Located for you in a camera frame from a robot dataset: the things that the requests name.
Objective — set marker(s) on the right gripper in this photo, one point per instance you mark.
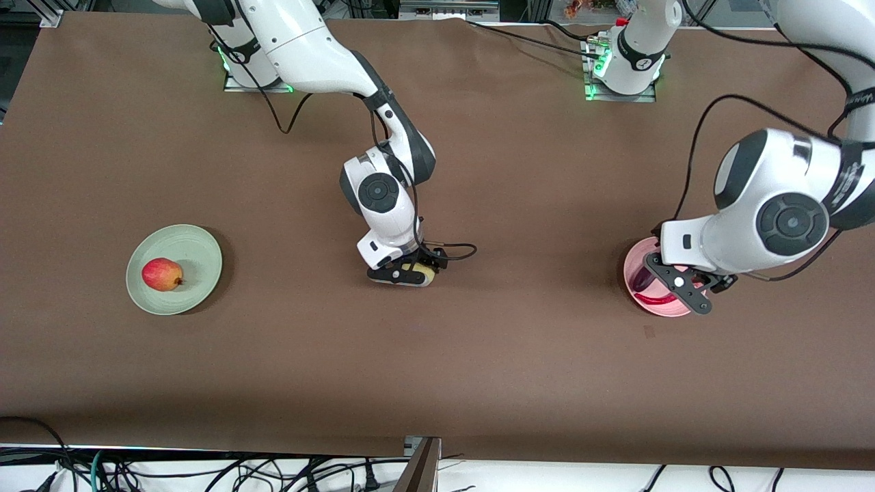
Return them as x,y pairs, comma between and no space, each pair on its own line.
433,257

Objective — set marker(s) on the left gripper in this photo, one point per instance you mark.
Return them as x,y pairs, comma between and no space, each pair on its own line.
722,281

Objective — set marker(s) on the yellow peach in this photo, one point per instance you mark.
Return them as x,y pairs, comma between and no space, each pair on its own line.
428,275

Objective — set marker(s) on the purple eggplant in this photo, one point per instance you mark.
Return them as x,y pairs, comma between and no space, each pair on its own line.
642,279

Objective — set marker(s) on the red chili pepper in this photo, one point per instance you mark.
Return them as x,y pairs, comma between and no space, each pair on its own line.
653,299

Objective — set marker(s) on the red apple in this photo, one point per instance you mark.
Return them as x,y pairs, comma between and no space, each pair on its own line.
160,275

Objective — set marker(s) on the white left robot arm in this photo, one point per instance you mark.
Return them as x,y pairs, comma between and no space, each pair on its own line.
738,232

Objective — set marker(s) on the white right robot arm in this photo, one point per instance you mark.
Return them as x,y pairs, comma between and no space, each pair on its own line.
301,41

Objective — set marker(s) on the pink round plate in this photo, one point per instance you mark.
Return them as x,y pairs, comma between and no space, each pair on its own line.
666,309

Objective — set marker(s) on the brown table cloth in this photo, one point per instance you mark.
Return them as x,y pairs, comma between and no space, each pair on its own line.
437,369

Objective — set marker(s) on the light green round plate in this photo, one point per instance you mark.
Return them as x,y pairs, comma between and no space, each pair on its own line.
198,260

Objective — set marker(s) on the aluminium profile bar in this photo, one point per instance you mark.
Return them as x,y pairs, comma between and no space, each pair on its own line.
420,468

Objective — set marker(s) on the orange background objects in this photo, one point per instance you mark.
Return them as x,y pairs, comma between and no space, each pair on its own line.
581,7

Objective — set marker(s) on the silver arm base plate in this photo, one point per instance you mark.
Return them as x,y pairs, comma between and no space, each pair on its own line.
646,97
236,85

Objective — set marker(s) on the silver frame rail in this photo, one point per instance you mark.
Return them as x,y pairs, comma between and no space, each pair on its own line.
448,10

